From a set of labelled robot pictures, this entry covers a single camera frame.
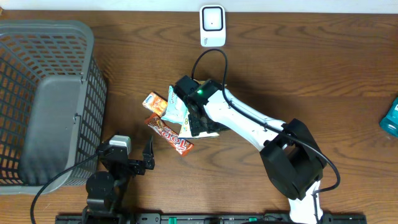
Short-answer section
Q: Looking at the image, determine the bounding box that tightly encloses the white barcode scanner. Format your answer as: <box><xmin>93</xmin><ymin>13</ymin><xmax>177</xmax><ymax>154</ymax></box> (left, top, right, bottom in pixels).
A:
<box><xmin>199</xmin><ymin>5</ymin><xmax>226</xmax><ymax>47</ymax></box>

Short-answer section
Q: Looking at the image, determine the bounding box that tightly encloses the brown chocolate bar wrapper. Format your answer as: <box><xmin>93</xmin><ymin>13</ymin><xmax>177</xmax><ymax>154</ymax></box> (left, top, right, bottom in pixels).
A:
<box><xmin>144</xmin><ymin>113</ymin><xmax>194</xmax><ymax>156</ymax></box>

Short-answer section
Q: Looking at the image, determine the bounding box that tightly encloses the teal mouthwash bottle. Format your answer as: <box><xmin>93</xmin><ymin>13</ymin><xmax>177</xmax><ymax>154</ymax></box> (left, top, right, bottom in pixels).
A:
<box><xmin>379</xmin><ymin>98</ymin><xmax>398</xmax><ymax>137</ymax></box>

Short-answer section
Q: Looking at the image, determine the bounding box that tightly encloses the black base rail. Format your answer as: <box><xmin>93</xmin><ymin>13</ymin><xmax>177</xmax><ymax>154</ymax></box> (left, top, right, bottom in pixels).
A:
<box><xmin>55</xmin><ymin>212</ymin><xmax>368</xmax><ymax>224</ymax></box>

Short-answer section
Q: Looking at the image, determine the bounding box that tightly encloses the yellow snack bag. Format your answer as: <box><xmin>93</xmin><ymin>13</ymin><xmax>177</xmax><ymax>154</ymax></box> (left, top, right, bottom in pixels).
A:
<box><xmin>179</xmin><ymin>80</ymin><xmax>221</xmax><ymax>139</ymax></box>

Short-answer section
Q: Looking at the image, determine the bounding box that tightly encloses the light teal wet wipes pack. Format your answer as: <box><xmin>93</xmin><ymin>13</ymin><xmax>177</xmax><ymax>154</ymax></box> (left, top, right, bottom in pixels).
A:
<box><xmin>161</xmin><ymin>86</ymin><xmax>187</xmax><ymax>124</ymax></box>

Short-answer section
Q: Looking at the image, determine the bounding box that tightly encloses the grey plastic shopping basket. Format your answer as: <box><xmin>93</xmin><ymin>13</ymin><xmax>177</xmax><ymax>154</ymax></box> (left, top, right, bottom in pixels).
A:
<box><xmin>1</xmin><ymin>20</ymin><xmax>107</xmax><ymax>195</ymax></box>

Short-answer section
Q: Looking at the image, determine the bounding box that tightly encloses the small orange snack packet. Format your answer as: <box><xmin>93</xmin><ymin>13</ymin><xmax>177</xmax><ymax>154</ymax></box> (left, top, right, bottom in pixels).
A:
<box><xmin>142</xmin><ymin>91</ymin><xmax>168</xmax><ymax>117</ymax></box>

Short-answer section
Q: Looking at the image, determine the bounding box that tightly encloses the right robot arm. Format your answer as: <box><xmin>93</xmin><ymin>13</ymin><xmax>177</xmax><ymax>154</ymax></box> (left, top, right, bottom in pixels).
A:
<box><xmin>174</xmin><ymin>77</ymin><xmax>328</xmax><ymax>223</ymax></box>

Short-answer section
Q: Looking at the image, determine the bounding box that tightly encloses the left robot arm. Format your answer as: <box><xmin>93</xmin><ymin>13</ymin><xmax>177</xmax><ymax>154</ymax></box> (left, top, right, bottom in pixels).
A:
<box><xmin>86</xmin><ymin>135</ymin><xmax>155</xmax><ymax>213</ymax></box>

